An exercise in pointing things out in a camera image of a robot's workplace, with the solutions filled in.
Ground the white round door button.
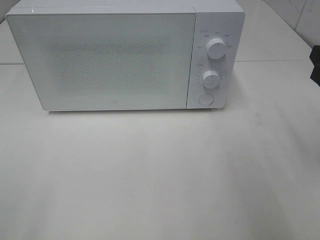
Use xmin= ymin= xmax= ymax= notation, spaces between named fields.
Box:
xmin=198 ymin=93 xmax=214 ymax=106

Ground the white microwave knob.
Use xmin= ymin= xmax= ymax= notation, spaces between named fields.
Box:
xmin=205 ymin=36 xmax=228 ymax=60
xmin=202 ymin=70 xmax=220 ymax=89

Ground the white microwave oven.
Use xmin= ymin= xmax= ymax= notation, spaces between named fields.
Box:
xmin=5 ymin=0 xmax=246 ymax=111

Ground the white microwave door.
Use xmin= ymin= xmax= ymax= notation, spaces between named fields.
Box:
xmin=7 ymin=13 xmax=195 ymax=111

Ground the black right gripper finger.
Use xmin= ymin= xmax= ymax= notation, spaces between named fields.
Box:
xmin=309 ymin=45 xmax=320 ymax=86

